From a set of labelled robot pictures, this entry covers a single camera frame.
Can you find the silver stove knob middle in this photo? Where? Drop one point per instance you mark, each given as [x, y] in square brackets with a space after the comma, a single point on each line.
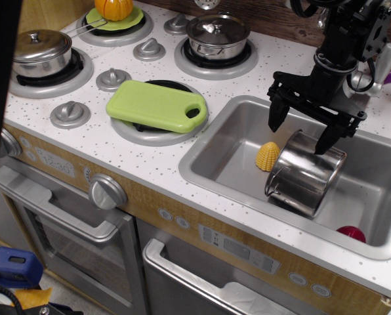
[111, 80]

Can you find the orange toy pumpkin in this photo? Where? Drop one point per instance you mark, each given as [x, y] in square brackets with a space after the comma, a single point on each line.
[114, 10]

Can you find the digital clock panel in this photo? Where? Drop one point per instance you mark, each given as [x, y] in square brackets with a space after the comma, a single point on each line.
[56, 162]

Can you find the blue clamp tool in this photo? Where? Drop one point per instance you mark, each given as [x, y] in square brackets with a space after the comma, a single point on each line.
[19, 269]

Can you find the silver stove knob rear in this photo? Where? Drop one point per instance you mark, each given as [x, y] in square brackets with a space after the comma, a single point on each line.
[176, 25]

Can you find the hanging metal strainer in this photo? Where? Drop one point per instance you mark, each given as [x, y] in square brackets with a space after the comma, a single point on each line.
[207, 4]

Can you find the red toy ball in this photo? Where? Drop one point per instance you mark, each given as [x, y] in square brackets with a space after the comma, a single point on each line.
[352, 232]

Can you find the green cutting board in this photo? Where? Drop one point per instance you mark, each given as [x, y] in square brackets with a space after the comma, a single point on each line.
[157, 106]

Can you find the yellow cloth on floor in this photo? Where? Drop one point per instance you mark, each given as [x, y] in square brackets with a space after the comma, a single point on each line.
[30, 298]

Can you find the silver stove knob upper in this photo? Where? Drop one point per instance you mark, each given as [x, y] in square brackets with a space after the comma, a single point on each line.
[150, 50]

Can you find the silver sink basin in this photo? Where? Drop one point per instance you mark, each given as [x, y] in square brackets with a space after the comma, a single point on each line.
[222, 160]

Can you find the silver oven dial left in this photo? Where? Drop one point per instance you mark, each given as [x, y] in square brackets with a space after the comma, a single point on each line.
[9, 146]

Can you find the yellow toy corn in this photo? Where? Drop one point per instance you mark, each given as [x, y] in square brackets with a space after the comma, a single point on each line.
[266, 156]

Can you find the silver stove knob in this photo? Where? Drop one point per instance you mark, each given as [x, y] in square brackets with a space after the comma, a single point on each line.
[111, 80]
[176, 25]
[150, 50]
[70, 115]

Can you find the oven door with handle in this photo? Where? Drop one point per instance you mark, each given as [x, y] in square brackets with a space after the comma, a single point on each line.
[95, 252]

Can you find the silver faucet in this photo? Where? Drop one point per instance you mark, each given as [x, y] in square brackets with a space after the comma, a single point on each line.
[360, 80]

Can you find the silver oven dial right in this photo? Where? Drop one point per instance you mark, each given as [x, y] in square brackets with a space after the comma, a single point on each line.
[105, 193]

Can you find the green plate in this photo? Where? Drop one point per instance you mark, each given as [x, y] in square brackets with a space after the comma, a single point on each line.
[95, 19]

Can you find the lidded steel pot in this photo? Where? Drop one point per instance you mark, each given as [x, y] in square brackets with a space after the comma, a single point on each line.
[219, 36]
[40, 53]

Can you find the silver stove knob front left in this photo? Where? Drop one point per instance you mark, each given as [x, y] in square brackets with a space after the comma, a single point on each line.
[70, 115]

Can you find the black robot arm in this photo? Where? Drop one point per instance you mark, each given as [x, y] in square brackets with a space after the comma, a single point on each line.
[355, 53]

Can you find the lidded steel pot rear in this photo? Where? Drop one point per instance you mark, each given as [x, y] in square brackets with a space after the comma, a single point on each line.
[219, 36]

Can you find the dishwasher door with handle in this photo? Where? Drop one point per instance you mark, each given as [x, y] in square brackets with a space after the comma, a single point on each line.
[182, 279]

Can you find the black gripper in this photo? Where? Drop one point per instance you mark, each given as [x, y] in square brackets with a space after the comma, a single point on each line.
[319, 96]

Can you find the lidded steel pot left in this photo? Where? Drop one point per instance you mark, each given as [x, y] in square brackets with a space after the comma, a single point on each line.
[40, 53]

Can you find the dishwasher control panel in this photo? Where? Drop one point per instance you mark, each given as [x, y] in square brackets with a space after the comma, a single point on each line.
[239, 250]

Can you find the silver oven dial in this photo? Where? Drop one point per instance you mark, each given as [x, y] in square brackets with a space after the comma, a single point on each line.
[105, 193]
[9, 146]

